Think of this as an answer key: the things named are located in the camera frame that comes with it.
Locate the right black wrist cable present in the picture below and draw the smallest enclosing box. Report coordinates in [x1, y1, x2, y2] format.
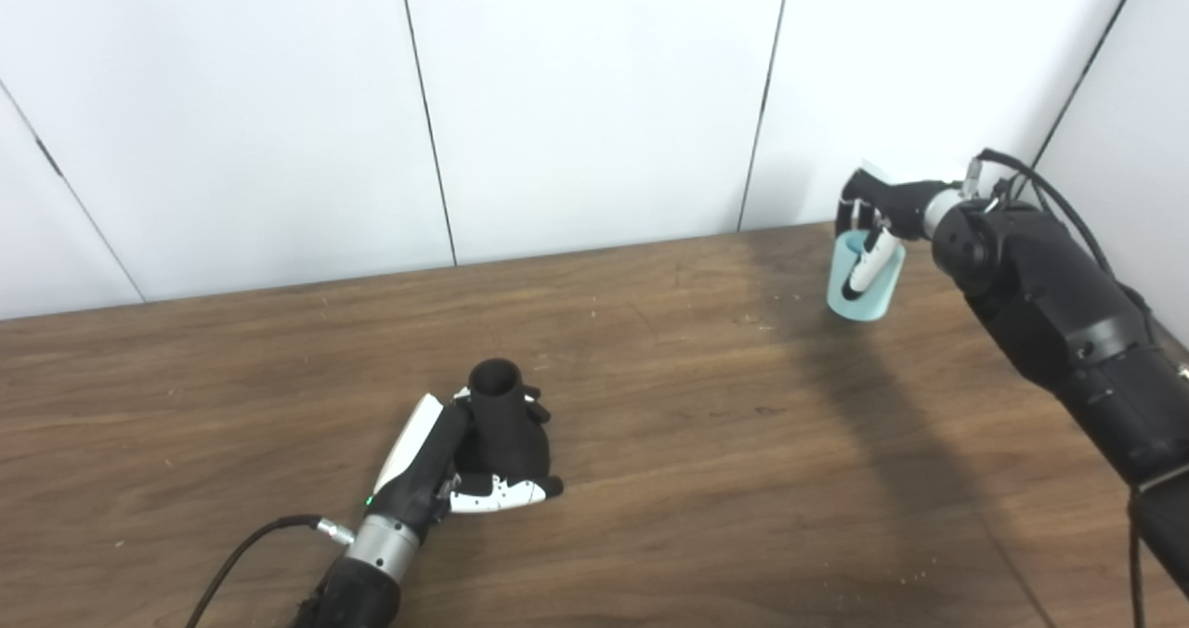
[961, 148, 1157, 628]

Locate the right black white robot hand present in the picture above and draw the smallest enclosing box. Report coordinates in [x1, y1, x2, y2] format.
[834, 168, 941, 302]

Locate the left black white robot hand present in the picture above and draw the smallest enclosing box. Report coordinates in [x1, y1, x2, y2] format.
[367, 385, 565, 541]

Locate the light-blue hose piece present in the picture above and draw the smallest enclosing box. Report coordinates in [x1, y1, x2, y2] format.
[826, 231, 907, 322]

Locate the black flared nozzle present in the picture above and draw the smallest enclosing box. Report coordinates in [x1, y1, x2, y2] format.
[453, 359, 555, 499]

